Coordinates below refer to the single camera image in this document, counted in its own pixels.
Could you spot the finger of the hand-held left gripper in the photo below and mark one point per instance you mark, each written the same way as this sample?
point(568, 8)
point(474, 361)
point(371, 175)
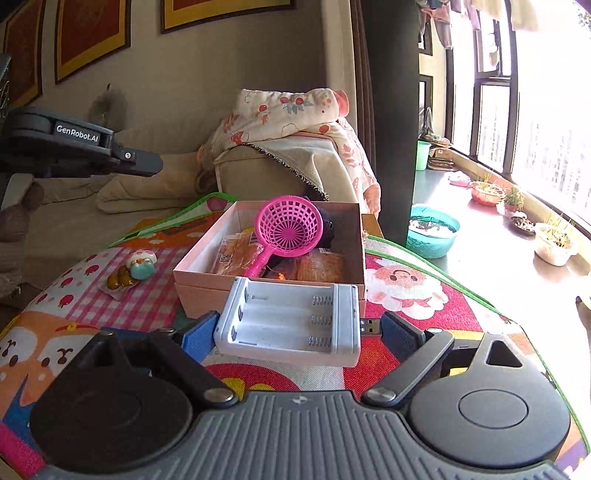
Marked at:
point(141, 162)

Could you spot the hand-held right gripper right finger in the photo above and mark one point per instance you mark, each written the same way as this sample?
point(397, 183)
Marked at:
point(401, 330)

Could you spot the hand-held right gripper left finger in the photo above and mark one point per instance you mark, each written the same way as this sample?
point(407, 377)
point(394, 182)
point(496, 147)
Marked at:
point(202, 333)

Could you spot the pink cardboard box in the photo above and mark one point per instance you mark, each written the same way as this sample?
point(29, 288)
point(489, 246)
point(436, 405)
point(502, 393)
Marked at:
point(198, 286)

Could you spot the white battery charger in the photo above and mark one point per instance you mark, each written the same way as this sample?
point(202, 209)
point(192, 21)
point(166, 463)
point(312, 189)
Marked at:
point(286, 341)

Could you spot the labelled clear bread packet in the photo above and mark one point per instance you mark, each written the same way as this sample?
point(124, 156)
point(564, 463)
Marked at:
point(240, 256)

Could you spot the round bread packet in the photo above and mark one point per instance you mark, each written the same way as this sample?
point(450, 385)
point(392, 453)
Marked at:
point(318, 267)

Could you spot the black plush toy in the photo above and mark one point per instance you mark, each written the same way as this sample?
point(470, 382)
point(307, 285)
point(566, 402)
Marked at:
point(327, 226)

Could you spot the pink plastic strainer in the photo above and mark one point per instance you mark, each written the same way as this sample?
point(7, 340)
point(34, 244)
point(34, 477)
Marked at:
point(288, 226)

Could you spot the person's left hand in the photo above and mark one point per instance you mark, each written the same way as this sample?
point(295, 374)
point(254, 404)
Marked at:
point(18, 221)

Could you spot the colourful printed play mat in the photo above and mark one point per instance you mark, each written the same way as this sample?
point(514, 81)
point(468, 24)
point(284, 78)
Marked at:
point(406, 295)

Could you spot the beige sofa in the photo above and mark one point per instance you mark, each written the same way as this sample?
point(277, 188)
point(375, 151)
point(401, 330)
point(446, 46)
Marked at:
point(69, 230)

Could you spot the small pastel toy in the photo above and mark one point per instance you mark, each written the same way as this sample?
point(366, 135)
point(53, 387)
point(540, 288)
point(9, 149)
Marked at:
point(142, 265)

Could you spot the teal basin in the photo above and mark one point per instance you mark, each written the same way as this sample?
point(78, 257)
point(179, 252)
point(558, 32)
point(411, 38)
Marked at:
point(431, 242)

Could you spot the clear packet of brown balls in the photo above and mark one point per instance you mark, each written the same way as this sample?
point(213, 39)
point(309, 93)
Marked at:
point(117, 279)

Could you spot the grey windowsill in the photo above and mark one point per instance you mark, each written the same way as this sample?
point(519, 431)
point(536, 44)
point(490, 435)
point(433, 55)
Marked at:
point(498, 272)

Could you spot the beige leather armrest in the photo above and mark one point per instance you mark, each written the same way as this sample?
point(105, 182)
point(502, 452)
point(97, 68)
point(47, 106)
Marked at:
point(258, 177)

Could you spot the floral print blanket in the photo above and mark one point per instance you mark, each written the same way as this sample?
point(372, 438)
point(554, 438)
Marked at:
point(277, 110)

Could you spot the pink basket planter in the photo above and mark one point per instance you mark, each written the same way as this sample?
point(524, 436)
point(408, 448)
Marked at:
point(487, 194)

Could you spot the small pink dish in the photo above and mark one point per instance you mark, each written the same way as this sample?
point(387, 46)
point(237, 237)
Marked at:
point(459, 180)

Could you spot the dark shallow dish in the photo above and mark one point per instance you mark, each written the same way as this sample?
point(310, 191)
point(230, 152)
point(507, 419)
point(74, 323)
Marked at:
point(524, 225)

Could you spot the beige woven throw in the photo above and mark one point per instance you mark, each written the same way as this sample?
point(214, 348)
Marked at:
point(304, 161)

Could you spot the small potted plant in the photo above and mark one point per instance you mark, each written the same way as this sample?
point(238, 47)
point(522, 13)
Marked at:
point(513, 201)

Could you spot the white planter with sprouts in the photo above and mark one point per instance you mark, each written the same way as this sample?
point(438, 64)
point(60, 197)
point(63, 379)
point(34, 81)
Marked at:
point(554, 251)

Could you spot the green plastic bucket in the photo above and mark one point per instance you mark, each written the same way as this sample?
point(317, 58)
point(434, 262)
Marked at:
point(422, 156)

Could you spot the dark curtain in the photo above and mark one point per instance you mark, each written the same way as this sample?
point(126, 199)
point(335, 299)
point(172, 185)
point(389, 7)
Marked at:
point(392, 115)

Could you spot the hanging laundry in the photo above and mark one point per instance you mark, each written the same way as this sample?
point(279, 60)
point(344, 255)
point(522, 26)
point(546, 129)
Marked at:
point(443, 23)

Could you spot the framed wall picture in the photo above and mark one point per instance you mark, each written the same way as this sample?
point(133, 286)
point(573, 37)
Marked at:
point(25, 46)
point(226, 11)
point(92, 32)

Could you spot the dark window frame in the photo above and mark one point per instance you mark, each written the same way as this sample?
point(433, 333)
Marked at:
point(512, 92)

